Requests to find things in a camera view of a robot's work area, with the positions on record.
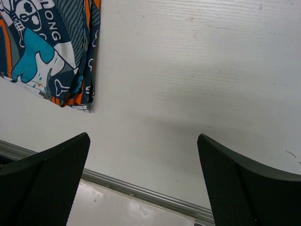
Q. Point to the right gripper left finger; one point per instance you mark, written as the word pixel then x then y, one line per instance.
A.
pixel 39 190

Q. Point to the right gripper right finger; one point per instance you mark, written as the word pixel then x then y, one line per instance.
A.
pixel 244 192

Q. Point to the colourful patterned shorts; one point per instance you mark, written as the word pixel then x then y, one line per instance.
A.
pixel 48 46

